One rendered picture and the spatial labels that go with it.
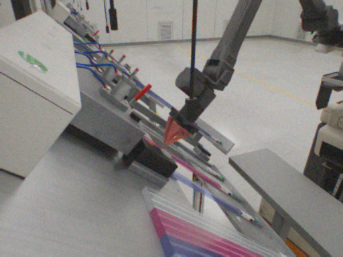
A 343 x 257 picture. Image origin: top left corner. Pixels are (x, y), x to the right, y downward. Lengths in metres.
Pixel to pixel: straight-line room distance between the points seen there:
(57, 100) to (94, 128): 0.16
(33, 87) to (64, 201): 0.10
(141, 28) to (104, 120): 8.05
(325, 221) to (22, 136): 1.02
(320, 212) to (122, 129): 0.90
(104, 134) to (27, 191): 0.17
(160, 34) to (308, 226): 7.94
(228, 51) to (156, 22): 7.80
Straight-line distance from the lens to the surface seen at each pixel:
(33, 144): 0.23
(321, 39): 1.27
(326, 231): 1.07
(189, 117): 0.49
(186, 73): 0.68
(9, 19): 1.49
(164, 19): 8.58
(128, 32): 8.31
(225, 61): 0.73
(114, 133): 0.37
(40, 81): 0.21
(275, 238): 0.79
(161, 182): 0.43
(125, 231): 0.27
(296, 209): 1.10
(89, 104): 0.35
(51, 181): 0.26
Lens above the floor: 1.31
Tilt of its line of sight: 28 degrees down
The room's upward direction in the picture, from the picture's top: straight up
